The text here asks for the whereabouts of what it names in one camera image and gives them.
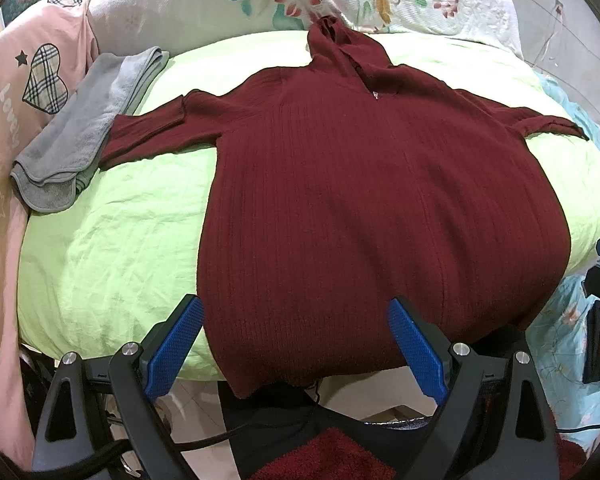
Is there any folded grey towel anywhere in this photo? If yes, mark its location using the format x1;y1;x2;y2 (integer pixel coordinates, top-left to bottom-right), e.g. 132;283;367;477
10;47;170;214

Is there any black cable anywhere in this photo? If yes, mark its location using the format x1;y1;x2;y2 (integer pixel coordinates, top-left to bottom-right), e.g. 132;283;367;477
9;416;261;478

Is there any dark red fuzzy garment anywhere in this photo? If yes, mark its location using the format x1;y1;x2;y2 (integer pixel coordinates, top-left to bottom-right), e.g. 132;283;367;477
250;428;396;480

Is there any dark red knit hoodie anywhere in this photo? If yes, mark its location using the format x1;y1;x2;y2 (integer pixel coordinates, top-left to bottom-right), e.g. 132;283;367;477
100;18;581;398

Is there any pink heart print pillow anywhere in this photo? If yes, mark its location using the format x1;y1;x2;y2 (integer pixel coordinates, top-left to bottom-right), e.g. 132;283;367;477
0;0;98;469

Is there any light blue floral sheet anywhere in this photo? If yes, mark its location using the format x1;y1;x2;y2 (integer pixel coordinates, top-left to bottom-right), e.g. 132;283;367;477
527;75;600;453

